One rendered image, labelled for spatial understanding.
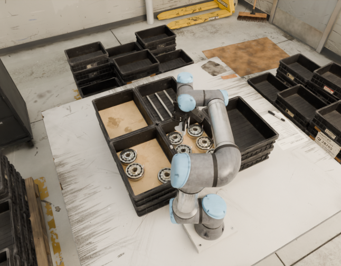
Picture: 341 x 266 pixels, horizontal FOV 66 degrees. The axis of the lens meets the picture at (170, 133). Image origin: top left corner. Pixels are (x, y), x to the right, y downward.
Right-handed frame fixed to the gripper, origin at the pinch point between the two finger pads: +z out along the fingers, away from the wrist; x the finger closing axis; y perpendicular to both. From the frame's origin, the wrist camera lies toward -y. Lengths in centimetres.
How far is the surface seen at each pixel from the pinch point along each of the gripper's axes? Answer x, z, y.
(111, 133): 1, 17, 48
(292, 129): -52, 27, -63
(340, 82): -153, 40, -110
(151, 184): 27.4, 18.7, 10.1
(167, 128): -9.5, 11.4, 14.5
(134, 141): 5.7, 12.9, 29.8
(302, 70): -180, 51, -80
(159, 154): 6.9, 17.4, 13.6
